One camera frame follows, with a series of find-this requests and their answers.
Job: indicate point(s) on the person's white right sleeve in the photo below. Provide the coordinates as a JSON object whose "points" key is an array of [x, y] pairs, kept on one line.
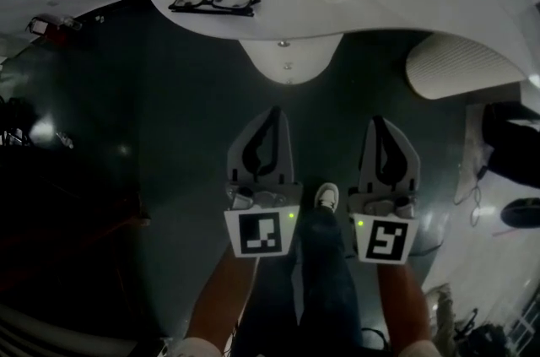
{"points": [[417, 350]]}

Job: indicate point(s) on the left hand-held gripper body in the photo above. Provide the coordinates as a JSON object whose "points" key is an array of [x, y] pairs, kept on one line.
{"points": [[259, 235]]}

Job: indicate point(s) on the person's right forearm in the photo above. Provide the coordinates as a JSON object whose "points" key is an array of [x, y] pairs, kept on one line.
{"points": [[405, 304]]}

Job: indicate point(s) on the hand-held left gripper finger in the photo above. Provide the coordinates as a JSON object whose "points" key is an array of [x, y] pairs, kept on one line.
{"points": [[236, 161], [287, 161]]}

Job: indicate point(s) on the person's leg in dark jeans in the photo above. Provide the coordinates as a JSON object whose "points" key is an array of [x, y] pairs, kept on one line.
{"points": [[325, 275]]}

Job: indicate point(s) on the white cloth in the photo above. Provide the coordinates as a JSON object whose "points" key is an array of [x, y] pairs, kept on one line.
{"points": [[472, 161]]}

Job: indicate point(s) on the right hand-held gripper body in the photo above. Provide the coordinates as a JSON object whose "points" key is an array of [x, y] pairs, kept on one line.
{"points": [[386, 241]]}

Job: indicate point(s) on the person's left forearm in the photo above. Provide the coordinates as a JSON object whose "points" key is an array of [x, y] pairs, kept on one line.
{"points": [[223, 296]]}

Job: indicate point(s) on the black round object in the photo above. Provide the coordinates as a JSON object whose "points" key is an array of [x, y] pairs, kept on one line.
{"points": [[523, 212]]}

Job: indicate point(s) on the black-framed glasses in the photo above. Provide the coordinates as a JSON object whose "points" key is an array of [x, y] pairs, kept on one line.
{"points": [[213, 8]]}

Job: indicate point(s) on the white drawer with round knob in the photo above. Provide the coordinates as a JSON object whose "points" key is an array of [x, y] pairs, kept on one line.
{"points": [[270, 64], [261, 45], [278, 79]]}

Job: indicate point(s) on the person's white left sleeve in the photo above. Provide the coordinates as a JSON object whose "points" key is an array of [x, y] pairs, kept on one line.
{"points": [[194, 348]]}

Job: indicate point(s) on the person's white sleeve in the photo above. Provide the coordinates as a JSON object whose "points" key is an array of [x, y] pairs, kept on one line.
{"points": [[417, 350], [194, 348]]}

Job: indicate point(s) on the white ribbed mattress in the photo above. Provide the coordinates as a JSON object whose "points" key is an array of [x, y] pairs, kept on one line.
{"points": [[460, 66]]}

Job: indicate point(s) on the red and white box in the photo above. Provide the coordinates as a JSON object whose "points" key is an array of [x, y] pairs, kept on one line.
{"points": [[50, 26]]}

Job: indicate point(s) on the person's white shoe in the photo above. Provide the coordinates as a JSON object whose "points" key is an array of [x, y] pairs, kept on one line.
{"points": [[327, 197]]}

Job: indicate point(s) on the pink stick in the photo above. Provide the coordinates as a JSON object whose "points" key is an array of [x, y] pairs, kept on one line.
{"points": [[504, 231]]}

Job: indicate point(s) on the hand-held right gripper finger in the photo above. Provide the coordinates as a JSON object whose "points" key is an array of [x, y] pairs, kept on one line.
{"points": [[413, 167], [368, 161]]}

